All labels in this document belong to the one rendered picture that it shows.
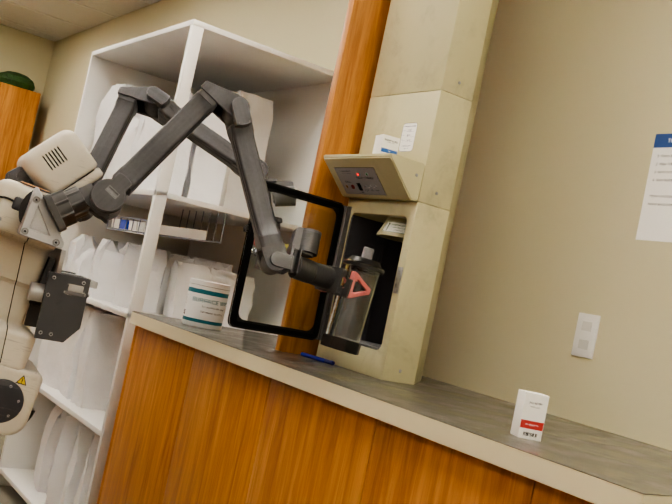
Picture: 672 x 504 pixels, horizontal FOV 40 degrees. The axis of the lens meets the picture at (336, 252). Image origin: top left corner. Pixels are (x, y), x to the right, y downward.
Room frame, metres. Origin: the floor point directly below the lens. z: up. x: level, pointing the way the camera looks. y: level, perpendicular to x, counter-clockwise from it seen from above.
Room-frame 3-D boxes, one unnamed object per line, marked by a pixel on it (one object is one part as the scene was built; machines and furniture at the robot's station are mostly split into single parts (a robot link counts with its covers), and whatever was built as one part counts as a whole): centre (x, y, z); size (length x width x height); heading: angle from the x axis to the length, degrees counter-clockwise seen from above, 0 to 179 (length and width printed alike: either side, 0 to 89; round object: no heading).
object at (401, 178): (2.47, -0.05, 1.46); 0.32 x 0.12 x 0.10; 34
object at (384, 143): (2.43, -0.07, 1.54); 0.05 x 0.05 x 0.06; 22
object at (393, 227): (2.54, -0.19, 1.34); 0.18 x 0.18 x 0.05
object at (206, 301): (2.97, 0.38, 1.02); 0.13 x 0.13 x 0.15
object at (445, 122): (2.57, -0.20, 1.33); 0.32 x 0.25 x 0.77; 34
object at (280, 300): (2.53, 0.12, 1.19); 0.30 x 0.01 x 0.40; 129
